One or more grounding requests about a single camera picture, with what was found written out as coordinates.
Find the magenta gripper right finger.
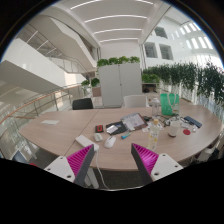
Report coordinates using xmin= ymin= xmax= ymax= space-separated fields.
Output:
xmin=131 ymin=143 xmax=182 ymax=185

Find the white office chair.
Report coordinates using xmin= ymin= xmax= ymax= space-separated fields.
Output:
xmin=123 ymin=95 xmax=147 ymax=108

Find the black notebook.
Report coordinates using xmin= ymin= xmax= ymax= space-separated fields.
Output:
xmin=106 ymin=121 xmax=126 ymax=135

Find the white power cable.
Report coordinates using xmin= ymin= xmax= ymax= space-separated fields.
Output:
xmin=94 ymin=149 xmax=110 ymax=191

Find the small black red box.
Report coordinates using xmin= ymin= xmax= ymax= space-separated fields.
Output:
xmin=95 ymin=125 xmax=104 ymax=133

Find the red round coaster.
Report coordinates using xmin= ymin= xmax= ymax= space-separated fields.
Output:
xmin=183 ymin=129 xmax=191 ymax=135

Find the white paper sheet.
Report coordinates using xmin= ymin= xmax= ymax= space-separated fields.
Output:
xmin=41 ymin=120 xmax=59 ymax=125

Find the clear bottle near bag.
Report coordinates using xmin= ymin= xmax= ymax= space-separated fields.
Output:
xmin=152 ymin=98 xmax=160 ymax=117

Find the dark smartphone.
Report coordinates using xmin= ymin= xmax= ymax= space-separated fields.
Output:
xmin=184 ymin=116 xmax=202 ymax=128

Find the black office chair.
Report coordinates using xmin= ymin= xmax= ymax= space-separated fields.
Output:
xmin=72 ymin=98 xmax=93 ymax=110

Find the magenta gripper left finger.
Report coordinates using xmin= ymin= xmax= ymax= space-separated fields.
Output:
xmin=45 ymin=144 xmax=95 ymax=186

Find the clear plastic water bottle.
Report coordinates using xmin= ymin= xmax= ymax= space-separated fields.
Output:
xmin=147 ymin=119 xmax=160 ymax=151

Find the tablet with papers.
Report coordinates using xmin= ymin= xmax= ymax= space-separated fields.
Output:
xmin=121 ymin=113 xmax=147 ymax=131

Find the white paper cup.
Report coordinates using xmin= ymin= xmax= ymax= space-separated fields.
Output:
xmin=168 ymin=121 xmax=180 ymax=137

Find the blue marker pen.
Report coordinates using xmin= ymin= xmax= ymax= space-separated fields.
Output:
xmin=121 ymin=132 xmax=130 ymax=139

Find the white cabinet with plants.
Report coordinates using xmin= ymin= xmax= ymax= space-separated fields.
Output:
xmin=97 ymin=56 xmax=142 ymax=108

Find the small white device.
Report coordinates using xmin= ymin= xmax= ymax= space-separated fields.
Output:
xmin=94 ymin=133 xmax=103 ymax=142

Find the white computer mouse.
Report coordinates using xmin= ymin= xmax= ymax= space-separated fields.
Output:
xmin=104 ymin=136 xmax=116 ymax=149

